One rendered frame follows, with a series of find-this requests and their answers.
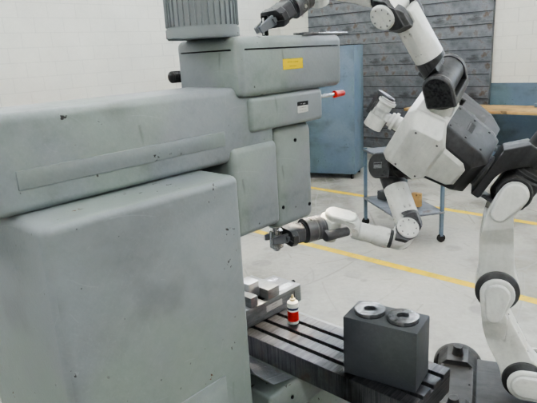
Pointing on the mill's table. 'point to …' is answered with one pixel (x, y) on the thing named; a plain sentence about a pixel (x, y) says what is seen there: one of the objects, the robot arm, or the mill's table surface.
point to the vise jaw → (268, 289)
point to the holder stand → (387, 345)
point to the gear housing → (284, 109)
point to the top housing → (260, 63)
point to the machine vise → (265, 308)
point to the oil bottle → (292, 311)
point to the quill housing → (292, 172)
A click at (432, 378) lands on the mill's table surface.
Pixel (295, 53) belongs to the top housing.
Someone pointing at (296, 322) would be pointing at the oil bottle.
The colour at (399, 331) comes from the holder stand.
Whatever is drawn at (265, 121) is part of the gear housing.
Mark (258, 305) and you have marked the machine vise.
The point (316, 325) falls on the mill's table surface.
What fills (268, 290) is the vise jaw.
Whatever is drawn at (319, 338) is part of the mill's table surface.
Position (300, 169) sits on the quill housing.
